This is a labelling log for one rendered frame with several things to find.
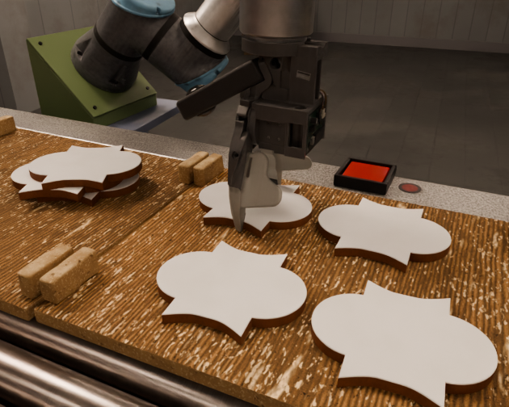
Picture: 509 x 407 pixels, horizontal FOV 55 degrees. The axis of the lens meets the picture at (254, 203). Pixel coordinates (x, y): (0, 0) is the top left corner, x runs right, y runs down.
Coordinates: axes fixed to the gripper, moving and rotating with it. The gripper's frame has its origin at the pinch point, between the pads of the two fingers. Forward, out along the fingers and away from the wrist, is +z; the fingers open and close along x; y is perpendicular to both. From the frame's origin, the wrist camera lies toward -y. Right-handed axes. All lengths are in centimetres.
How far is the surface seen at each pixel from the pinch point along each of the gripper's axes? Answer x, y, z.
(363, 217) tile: 1.2, 13.3, -0.7
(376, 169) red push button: 19.4, 11.2, 1.1
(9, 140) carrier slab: 4.5, -47.1, 1.4
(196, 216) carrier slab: -4.9, -5.4, 0.7
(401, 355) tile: -18.7, 20.9, -0.8
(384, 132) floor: 299, -30, 94
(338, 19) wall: 645, -165, 67
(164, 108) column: 48, -46, 8
